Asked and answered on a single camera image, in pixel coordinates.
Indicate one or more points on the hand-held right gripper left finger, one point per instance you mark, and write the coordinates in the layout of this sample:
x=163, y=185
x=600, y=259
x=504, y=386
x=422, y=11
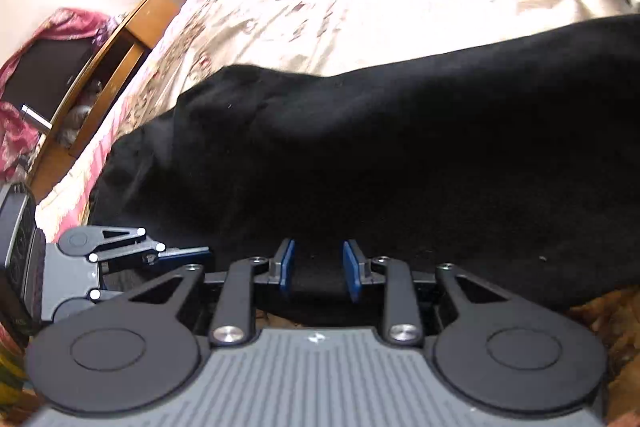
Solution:
x=286, y=267

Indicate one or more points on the grey bundle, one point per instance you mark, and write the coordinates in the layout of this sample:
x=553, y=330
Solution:
x=80, y=112

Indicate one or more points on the wooden desk cabinet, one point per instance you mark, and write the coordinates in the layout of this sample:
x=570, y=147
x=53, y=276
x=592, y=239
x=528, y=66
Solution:
x=145, y=22

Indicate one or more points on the black television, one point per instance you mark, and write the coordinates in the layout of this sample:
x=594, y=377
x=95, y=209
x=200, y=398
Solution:
x=45, y=67

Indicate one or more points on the black pants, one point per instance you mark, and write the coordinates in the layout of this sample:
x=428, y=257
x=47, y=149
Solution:
x=400, y=157

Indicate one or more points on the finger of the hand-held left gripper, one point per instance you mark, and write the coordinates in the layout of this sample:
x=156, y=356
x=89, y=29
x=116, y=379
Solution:
x=145, y=252
x=107, y=296

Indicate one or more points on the television with red cover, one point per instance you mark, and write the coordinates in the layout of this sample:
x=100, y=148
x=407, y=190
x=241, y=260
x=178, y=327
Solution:
x=75, y=19

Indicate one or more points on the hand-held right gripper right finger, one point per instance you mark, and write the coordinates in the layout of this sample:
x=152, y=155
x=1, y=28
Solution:
x=352, y=272

